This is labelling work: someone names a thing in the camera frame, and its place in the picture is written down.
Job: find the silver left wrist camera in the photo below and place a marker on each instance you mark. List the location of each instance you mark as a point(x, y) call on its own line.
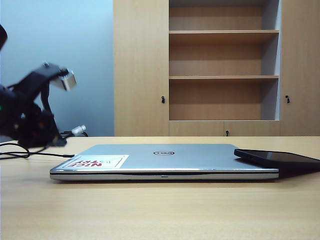
point(66, 80)

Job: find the black cabinet door key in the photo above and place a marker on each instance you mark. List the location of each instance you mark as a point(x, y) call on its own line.
point(287, 99)
point(163, 99)
point(227, 132)

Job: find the white sticker red lettering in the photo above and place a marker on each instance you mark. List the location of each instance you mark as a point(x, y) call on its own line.
point(95, 161)

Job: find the wooden cabinet shelf board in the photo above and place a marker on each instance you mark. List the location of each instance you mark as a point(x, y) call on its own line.
point(222, 31)
point(222, 77)

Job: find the silver Dell laptop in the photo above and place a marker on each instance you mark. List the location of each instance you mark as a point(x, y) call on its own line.
point(200, 157)

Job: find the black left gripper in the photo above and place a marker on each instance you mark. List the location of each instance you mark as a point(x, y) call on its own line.
point(32, 100)

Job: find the light wooden cabinet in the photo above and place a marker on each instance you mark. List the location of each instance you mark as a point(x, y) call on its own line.
point(140, 75)

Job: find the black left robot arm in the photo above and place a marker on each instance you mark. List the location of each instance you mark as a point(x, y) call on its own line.
point(6, 120)

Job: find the black smartphone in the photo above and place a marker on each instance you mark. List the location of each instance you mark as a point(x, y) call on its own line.
point(280, 156)

